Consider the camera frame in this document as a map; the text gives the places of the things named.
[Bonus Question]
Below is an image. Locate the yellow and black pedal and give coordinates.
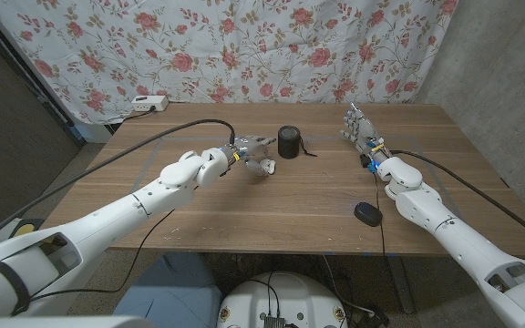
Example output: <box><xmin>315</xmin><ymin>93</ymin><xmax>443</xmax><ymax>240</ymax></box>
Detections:
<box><xmin>9</xmin><ymin>218</ymin><xmax>45</xmax><ymax>239</ymax></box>

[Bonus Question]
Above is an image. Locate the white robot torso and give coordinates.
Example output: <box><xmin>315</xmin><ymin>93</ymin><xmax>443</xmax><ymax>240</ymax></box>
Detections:
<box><xmin>216</xmin><ymin>272</ymin><xmax>349</xmax><ymax>328</ymax></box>

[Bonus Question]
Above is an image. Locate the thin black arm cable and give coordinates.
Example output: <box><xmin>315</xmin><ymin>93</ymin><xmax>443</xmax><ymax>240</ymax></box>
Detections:
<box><xmin>27</xmin><ymin>208</ymin><xmax>176</xmax><ymax>302</ymax></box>
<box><xmin>372</xmin><ymin>174</ymin><xmax>387</xmax><ymax>257</ymax></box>

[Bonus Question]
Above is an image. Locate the white power strip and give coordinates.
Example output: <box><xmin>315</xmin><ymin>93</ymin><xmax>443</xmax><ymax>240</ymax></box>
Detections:
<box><xmin>130</xmin><ymin>94</ymin><xmax>170</xmax><ymax>113</ymax></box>

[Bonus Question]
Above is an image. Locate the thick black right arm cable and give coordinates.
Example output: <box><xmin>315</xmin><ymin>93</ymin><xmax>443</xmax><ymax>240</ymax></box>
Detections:
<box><xmin>388</xmin><ymin>149</ymin><xmax>525</xmax><ymax>251</ymax></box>

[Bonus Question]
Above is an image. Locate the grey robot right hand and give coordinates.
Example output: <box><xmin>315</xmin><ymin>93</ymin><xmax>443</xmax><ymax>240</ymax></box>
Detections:
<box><xmin>339</xmin><ymin>102</ymin><xmax>389</xmax><ymax>160</ymax></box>

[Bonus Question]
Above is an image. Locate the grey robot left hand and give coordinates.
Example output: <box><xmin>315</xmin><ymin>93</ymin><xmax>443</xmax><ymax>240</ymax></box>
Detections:
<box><xmin>230</xmin><ymin>134</ymin><xmax>278</xmax><ymax>178</ymax></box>

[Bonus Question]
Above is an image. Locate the black power adapter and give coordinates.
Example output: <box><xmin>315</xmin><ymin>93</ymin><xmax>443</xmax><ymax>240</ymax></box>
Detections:
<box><xmin>357</xmin><ymin>304</ymin><xmax>391</xmax><ymax>328</ymax></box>

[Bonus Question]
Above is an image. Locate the floral backdrop cloth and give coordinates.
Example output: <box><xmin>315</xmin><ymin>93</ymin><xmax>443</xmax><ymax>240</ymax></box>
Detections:
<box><xmin>0</xmin><ymin>0</ymin><xmax>459</xmax><ymax>126</ymax></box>

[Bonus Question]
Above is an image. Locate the black cylindrical speaker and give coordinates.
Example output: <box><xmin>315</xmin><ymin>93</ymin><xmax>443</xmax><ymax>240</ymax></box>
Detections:
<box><xmin>276</xmin><ymin>125</ymin><xmax>318</xmax><ymax>160</ymax></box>

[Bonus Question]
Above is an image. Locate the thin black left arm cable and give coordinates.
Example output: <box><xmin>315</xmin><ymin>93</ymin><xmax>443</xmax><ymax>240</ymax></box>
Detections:
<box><xmin>27</xmin><ymin>208</ymin><xmax>176</xmax><ymax>302</ymax></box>

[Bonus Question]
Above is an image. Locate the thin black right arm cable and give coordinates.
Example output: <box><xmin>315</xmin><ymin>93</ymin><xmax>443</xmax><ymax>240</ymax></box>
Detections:
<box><xmin>372</xmin><ymin>174</ymin><xmax>387</xmax><ymax>257</ymax></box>

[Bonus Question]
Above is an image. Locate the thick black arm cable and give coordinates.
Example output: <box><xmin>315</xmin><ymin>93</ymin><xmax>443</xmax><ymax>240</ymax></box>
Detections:
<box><xmin>388</xmin><ymin>149</ymin><xmax>525</xmax><ymax>251</ymax></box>
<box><xmin>0</xmin><ymin>118</ymin><xmax>237</xmax><ymax>255</ymax></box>

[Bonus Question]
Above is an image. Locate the grey table leg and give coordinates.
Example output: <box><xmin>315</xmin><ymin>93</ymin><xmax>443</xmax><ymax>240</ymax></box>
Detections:
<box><xmin>383</xmin><ymin>254</ymin><xmax>417</xmax><ymax>315</ymax></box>

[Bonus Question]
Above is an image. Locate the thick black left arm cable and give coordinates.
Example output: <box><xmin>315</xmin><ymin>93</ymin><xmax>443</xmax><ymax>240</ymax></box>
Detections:
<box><xmin>0</xmin><ymin>118</ymin><xmax>237</xmax><ymax>255</ymax></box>

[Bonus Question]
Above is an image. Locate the black power strip cord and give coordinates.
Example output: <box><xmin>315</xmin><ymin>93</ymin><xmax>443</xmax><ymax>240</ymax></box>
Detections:
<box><xmin>105</xmin><ymin>107</ymin><xmax>158</xmax><ymax>133</ymax></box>

